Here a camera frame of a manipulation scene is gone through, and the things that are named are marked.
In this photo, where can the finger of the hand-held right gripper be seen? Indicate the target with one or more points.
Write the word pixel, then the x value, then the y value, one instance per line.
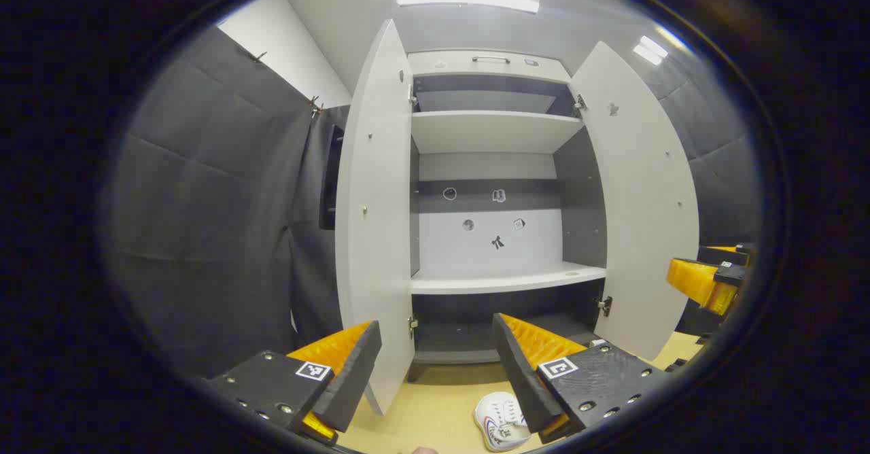
pixel 700 281
pixel 734 253

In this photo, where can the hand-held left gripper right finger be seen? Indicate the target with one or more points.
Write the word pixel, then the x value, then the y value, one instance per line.
pixel 520 379

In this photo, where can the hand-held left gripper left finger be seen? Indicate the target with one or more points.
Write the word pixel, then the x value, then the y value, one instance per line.
pixel 353 379

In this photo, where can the white striped shoe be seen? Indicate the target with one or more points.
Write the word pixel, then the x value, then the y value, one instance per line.
pixel 499 420

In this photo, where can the grey shoe cabinet door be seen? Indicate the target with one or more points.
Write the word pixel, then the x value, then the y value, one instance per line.
pixel 639 202
pixel 374 202

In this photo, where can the metal door hinge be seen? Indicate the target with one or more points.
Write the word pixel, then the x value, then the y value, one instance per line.
pixel 580 102
pixel 412 325
pixel 605 306
pixel 412 94

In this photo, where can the small ceiling light panel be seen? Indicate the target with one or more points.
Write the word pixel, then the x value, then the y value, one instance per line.
pixel 650 49

